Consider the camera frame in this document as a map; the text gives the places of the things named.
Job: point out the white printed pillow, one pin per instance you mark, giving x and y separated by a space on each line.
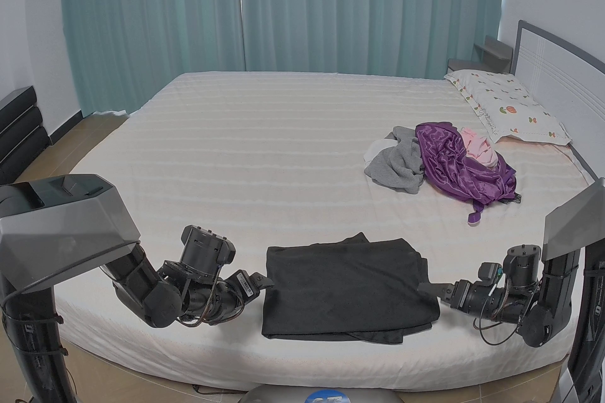
510 103

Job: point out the grey garment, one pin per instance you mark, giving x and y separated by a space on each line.
394 167

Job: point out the pink garment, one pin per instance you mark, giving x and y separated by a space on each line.
479 148

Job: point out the bed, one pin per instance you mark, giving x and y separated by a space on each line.
236 146

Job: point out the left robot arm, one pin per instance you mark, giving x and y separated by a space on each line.
61 226

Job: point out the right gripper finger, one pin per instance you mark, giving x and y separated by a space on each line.
435 289

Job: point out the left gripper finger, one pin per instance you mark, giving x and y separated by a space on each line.
264 282

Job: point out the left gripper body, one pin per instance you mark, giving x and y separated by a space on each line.
236 295

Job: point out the purple satin garment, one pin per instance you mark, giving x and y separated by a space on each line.
453 165

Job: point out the white garment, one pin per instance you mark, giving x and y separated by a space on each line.
376 151

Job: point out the black chest of drawers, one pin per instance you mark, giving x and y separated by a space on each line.
19 127

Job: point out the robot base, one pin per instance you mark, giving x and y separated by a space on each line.
274 395

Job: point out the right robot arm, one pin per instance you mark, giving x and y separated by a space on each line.
567 226

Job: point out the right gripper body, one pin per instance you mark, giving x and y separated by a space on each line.
463 297

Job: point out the grey bedside table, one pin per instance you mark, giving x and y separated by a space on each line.
494 49

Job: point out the black T-shirt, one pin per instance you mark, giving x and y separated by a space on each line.
349 287

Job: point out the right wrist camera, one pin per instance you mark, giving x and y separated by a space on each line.
489 273

